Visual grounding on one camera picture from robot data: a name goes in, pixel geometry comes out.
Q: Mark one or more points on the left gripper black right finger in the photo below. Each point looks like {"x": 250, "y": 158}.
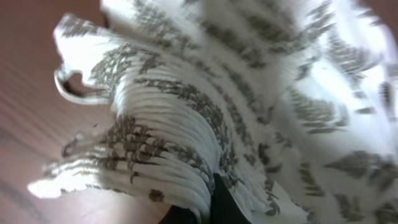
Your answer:
{"x": 224, "y": 210}

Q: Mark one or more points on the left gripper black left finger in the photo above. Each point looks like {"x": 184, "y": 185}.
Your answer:
{"x": 177, "y": 215}

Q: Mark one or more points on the white fern-print dress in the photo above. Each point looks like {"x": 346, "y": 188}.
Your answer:
{"x": 292, "y": 103}

